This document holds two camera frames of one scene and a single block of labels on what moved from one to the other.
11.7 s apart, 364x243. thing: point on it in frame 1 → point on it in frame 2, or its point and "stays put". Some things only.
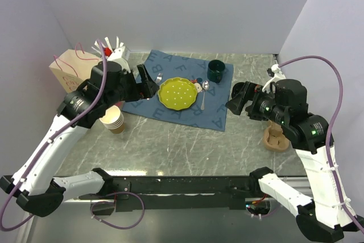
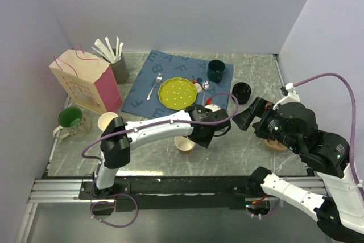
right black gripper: x=250 y=91 → x=261 y=107
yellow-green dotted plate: x=177 y=93 stays put
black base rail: x=182 y=192 stays put
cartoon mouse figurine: x=198 y=83 stays put
